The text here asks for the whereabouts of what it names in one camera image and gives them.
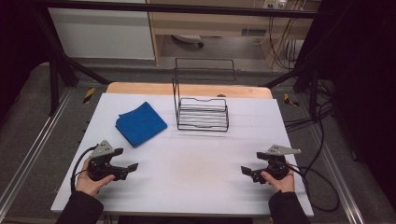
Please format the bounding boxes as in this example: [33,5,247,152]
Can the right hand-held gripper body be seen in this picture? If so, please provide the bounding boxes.
[256,144,303,182]

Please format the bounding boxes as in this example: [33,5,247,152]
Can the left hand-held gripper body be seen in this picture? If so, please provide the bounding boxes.
[87,139,128,182]

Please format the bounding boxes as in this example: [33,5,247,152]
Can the blue towel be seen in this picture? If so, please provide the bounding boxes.
[115,101,168,148]

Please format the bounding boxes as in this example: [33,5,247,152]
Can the black wire rack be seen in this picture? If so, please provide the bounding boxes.
[172,57,237,133]

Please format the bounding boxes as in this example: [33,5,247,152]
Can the person's right hand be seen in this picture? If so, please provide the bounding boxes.
[261,161,296,193]

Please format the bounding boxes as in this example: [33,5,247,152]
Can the person's left hand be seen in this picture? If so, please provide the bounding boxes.
[75,166,116,198]

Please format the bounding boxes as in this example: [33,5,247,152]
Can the white table cover sheet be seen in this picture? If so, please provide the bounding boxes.
[50,92,315,217]

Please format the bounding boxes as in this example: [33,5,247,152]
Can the yellow black tape marker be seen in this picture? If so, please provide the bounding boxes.
[283,92,300,107]
[82,87,96,105]

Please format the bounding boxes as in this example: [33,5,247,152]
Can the black metal stand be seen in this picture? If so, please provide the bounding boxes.
[32,12,111,117]
[263,59,323,123]

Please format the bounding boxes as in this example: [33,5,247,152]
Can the white cabinet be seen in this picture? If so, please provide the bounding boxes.
[48,7,156,61]

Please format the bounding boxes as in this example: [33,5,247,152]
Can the white chair base with castor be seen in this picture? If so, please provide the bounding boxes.
[172,34,205,49]

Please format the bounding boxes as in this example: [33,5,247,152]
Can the light wooden desk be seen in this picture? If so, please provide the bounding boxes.
[146,0,321,68]

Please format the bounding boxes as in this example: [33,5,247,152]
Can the white power strip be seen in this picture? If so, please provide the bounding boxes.
[262,0,288,9]

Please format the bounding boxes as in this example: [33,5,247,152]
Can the left hand-held gripper cable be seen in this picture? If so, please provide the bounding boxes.
[70,144,100,194]

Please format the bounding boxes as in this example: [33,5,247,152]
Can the hand-held gripper cable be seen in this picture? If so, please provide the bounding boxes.
[288,164,341,213]
[70,144,100,194]

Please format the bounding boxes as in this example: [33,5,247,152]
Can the bundle of black floor cables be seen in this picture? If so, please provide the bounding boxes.
[283,78,335,133]

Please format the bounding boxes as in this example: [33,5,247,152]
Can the right hand-held gripper cable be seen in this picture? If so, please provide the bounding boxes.
[288,164,341,213]

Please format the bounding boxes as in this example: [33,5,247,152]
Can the aluminium rail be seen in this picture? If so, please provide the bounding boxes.
[0,89,75,213]
[311,124,366,224]

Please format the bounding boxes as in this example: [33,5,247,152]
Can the hanging cables under desk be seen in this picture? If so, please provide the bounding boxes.
[268,16,302,70]

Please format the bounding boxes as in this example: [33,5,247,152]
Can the black frame bar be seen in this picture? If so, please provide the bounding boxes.
[34,0,318,20]

